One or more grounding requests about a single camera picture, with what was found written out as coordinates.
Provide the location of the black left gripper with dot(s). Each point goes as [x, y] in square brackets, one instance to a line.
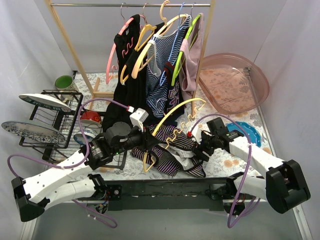
[147, 138]

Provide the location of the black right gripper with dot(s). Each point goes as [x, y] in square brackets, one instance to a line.
[203, 145]

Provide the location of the black white striped tank top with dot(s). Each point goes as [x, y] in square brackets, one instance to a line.
[174, 153]

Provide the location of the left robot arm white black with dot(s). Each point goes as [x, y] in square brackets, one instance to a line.
[72, 178]

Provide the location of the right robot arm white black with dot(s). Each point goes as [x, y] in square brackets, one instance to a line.
[281, 183]

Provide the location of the peach plastic hanger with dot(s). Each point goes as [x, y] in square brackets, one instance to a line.
[142, 59]

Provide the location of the blue white striped tank top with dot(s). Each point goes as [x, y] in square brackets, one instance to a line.
[159, 51]

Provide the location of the pink wavy plastic hanger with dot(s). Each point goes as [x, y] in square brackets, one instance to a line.
[110, 68]

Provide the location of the green plastic hanger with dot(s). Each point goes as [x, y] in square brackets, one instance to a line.
[183, 47]

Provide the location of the floral tablecloth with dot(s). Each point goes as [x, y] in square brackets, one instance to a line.
[221, 163]

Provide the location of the blue dotted plate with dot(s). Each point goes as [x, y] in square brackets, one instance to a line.
[245, 127]

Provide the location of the navy jersey with letters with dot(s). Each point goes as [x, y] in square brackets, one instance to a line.
[173, 93]

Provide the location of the black garment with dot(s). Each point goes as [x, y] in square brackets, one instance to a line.
[133, 93]

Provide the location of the blue white porcelain bowl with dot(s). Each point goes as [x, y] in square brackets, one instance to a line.
[89, 133]

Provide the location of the pink translucent plastic basin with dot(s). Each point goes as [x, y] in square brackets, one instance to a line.
[232, 83]

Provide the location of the red bowl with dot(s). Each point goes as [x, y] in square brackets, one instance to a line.
[91, 118]

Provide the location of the wooden clothes rack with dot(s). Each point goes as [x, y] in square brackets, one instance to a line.
[95, 94]

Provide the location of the pink mauve garment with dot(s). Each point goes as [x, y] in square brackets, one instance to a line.
[192, 57]

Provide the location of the green mug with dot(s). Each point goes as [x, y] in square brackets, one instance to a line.
[65, 83]

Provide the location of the white plate with lettering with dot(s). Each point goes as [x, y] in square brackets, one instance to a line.
[45, 101]

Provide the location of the blue floral patterned plate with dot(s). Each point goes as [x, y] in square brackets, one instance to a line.
[34, 130]

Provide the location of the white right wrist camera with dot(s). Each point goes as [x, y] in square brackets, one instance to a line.
[196, 133]

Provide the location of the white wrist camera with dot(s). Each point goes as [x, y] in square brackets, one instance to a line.
[196, 133]
[138, 117]

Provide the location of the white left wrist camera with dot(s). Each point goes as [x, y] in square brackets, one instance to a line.
[138, 117]

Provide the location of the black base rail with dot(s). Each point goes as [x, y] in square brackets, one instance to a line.
[169, 194]

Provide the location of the black wire dish rack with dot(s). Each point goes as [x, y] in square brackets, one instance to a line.
[66, 122]

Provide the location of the blue wire hanger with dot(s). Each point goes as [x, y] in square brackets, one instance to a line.
[162, 79]

